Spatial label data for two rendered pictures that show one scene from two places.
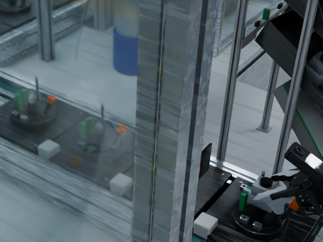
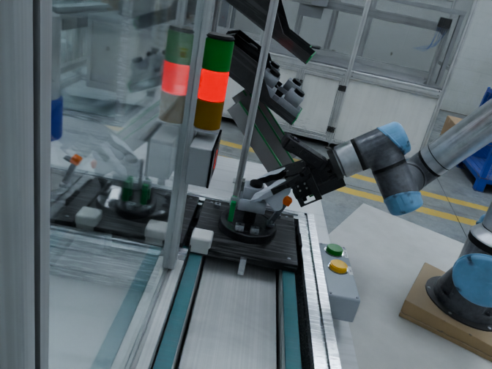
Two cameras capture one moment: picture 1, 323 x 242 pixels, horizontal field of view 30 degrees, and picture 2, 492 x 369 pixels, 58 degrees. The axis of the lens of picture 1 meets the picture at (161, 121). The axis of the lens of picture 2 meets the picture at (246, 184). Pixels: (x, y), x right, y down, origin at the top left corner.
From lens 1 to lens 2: 0.64 m
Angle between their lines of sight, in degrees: 30
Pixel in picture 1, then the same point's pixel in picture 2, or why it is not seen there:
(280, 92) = (236, 109)
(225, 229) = (222, 241)
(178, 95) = not seen: outside the picture
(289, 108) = (250, 120)
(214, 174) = not seen: hidden behind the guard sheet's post
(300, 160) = (299, 146)
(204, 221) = (202, 234)
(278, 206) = (277, 201)
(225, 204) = (209, 221)
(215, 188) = (191, 209)
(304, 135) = (262, 148)
